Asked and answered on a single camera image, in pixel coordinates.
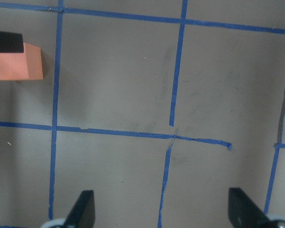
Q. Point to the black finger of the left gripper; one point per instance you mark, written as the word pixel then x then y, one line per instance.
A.
pixel 11 42

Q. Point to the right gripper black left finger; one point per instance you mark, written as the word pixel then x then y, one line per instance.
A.
pixel 82 214

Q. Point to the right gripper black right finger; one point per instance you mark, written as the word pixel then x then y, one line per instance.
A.
pixel 243 212

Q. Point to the orange foam cube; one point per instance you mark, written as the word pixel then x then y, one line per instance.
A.
pixel 22 66

